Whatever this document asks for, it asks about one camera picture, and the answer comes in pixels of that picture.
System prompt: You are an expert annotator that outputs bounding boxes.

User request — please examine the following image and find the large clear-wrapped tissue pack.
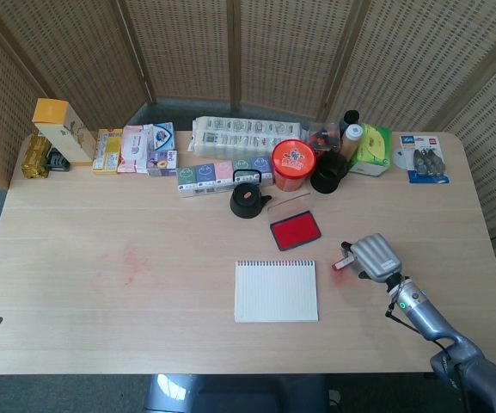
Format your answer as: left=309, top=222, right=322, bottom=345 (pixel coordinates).
left=188, top=115, right=309, bottom=159

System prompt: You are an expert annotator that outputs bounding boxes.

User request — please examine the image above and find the pink wet wipes pack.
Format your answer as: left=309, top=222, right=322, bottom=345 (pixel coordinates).
left=116, top=124, right=155, bottom=174

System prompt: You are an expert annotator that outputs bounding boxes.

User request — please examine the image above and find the small black teapot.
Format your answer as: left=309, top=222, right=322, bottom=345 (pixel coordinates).
left=230, top=169, right=272, bottom=220

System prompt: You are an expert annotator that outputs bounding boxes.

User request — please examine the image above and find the white round disc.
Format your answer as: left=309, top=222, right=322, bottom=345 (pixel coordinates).
left=391, top=147, right=412, bottom=168

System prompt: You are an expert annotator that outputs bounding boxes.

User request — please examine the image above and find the black bottle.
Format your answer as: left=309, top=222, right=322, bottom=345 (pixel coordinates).
left=339, top=109, right=362, bottom=134

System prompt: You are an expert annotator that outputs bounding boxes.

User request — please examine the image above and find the purple printed box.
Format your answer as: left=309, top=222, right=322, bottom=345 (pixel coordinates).
left=146, top=149, right=179, bottom=178

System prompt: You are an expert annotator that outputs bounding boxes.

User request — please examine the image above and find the white spiral notepad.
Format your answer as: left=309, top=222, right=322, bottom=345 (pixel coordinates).
left=234, top=259, right=320, bottom=324

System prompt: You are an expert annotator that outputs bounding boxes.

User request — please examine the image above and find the blue white packet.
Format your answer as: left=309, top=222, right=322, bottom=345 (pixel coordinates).
left=150, top=121, right=176, bottom=152

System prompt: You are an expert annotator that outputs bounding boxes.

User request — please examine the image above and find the clear plastic box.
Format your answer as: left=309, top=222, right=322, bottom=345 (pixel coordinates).
left=305, top=122, right=343, bottom=154

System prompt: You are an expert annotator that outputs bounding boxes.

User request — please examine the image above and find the dark robot base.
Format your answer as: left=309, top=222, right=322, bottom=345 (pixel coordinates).
left=144, top=373, right=330, bottom=413

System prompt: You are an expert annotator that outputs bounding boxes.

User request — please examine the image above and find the orange lidded tub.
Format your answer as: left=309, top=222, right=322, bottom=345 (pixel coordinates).
left=272, top=139, right=318, bottom=193

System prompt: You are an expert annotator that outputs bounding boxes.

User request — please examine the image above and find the black plastic holder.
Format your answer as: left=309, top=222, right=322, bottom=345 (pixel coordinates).
left=45, top=146, right=71, bottom=172

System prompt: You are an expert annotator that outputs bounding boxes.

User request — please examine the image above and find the black mesh pen holder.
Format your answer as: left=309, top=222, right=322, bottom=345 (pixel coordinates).
left=309, top=151, right=349, bottom=194

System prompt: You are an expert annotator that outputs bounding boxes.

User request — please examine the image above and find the yellow printed box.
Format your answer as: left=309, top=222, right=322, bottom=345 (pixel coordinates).
left=91, top=127, right=124, bottom=175

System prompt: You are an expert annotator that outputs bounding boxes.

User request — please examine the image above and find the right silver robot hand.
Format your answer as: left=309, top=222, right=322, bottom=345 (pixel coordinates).
left=340, top=232, right=403, bottom=284

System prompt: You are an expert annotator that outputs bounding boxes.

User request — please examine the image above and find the colourful tissue packs row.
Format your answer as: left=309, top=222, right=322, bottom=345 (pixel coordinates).
left=176, top=155, right=274, bottom=200

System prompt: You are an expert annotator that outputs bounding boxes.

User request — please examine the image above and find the blue binder clip blister pack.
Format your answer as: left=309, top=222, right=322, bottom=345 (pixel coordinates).
left=398, top=133, right=450, bottom=185

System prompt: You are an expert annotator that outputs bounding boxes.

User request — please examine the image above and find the tall beige orange box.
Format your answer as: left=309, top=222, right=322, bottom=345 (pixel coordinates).
left=32, top=98, right=96, bottom=167

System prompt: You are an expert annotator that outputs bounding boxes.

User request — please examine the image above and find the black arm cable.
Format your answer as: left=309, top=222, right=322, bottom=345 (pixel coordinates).
left=385, top=283, right=472, bottom=413

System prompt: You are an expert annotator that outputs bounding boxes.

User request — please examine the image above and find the gold foil package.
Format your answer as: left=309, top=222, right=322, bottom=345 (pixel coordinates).
left=20, top=133, right=53, bottom=180

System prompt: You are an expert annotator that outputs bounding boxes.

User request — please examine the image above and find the green tissue box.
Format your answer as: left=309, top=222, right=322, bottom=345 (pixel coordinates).
left=348, top=122, right=393, bottom=177

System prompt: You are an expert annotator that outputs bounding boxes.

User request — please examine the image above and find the brown bottle white cap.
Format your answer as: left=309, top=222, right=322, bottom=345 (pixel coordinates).
left=340, top=124, right=363, bottom=159

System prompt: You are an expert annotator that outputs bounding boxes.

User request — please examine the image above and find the red ink pad clear lid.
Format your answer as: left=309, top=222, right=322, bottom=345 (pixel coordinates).
left=266, top=192, right=322, bottom=252

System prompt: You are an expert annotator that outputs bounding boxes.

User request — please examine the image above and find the woven folding screen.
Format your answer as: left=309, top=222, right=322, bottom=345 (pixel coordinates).
left=0, top=0, right=496, bottom=268

